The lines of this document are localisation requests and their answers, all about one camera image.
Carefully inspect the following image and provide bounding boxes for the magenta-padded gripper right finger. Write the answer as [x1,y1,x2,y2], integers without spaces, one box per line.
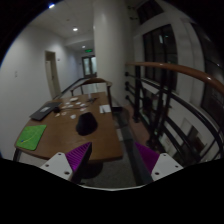
[134,142,184,182]

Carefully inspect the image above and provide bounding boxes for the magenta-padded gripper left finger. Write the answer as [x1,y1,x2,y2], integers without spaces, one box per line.
[39,141,93,184]

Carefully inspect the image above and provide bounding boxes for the black computer mouse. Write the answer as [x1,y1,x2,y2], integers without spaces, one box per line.
[75,111,99,137]

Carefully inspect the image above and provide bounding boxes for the green mouse pad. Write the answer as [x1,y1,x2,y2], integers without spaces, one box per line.
[15,124,48,151]

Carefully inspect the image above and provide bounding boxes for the white paper sheet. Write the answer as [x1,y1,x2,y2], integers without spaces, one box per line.
[99,104,112,114]

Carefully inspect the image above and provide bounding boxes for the black closed laptop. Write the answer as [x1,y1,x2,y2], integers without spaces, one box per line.
[29,101,63,122]

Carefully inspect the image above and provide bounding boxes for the open side doorway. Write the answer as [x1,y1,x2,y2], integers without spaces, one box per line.
[44,50,62,100]

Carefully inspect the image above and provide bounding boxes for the glazed double door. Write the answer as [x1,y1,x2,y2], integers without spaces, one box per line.
[81,55,98,78]

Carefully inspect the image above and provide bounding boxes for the black railing with wooden handrail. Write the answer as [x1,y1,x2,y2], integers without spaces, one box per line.
[124,60,224,168]

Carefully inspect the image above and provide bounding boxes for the tall dark framed window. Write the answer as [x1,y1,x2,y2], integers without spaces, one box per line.
[142,23,178,91]

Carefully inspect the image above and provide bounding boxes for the ceiling lights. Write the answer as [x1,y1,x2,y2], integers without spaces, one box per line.
[47,2,87,50]

